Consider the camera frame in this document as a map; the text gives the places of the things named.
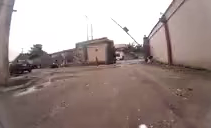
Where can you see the small beige flat-roofed building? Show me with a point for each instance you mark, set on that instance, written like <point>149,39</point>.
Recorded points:
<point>97,51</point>

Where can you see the white vehicle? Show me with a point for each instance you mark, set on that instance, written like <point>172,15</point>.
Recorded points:
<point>119,55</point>

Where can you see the wet brown dirt road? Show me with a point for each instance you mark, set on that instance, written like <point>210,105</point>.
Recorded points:
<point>106,93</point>

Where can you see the low building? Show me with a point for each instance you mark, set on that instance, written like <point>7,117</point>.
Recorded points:
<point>61,57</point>

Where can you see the dark vehicle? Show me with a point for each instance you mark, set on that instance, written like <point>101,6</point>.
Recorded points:
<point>54,65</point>

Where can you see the tree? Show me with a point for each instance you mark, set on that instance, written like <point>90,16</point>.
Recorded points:
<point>36,51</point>

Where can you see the robot's own part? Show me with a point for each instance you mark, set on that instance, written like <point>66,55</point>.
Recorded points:
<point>143,126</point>

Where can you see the puddle of water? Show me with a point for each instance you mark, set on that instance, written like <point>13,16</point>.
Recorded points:
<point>28,90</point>

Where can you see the dark car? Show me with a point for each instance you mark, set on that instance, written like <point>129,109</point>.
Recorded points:
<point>20,67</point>

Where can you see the grey concrete building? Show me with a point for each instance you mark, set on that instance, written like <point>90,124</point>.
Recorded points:
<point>1,43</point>

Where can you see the long pale boundary wall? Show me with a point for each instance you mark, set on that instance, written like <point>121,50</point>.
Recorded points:
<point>189,36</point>

